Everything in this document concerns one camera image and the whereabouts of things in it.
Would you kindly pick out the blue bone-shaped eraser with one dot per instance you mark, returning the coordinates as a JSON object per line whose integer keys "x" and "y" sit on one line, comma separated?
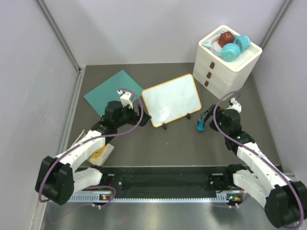
{"x": 200, "y": 125}

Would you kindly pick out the yellow framed whiteboard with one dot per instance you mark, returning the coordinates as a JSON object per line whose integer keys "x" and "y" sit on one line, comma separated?
{"x": 172, "y": 100}

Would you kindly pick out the white drawer unit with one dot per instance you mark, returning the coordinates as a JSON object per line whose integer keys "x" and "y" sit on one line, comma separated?
{"x": 219, "y": 76}

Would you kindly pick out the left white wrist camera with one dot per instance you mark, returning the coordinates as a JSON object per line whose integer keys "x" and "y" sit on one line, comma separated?
{"x": 126, "y": 99}

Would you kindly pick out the teal paper sheet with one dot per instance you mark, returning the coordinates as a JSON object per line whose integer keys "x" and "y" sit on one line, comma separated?
{"x": 107, "y": 91}

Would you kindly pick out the brown cube toy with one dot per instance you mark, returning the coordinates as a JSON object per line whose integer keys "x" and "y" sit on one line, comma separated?
{"x": 225, "y": 38}

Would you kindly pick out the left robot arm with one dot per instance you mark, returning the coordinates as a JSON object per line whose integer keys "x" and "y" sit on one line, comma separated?
{"x": 58, "y": 177}

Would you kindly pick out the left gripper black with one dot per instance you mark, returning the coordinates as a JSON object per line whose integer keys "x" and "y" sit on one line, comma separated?
{"x": 135, "y": 118}

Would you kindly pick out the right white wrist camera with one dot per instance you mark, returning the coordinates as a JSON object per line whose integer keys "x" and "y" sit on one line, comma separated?
{"x": 234, "y": 105}

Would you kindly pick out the yellow packaged book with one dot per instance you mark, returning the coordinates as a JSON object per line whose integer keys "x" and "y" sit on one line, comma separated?
{"x": 99, "y": 156}

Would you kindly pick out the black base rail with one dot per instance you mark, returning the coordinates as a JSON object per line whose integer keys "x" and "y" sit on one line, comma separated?
{"x": 122, "y": 178}

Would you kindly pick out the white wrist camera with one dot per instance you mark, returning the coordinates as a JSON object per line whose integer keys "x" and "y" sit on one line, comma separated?
{"x": 126, "y": 99}
{"x": 234, "y": 105}

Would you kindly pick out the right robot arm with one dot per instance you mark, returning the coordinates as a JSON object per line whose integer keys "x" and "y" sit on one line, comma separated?
{"x": 283, "y": 200}

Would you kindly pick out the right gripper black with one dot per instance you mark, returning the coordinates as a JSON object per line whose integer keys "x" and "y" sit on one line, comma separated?
{"x": 207, "y": 114}

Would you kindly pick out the teal cat-ear headphones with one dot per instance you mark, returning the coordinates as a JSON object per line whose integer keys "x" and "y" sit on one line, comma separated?
{"x": 230, "y": 51}

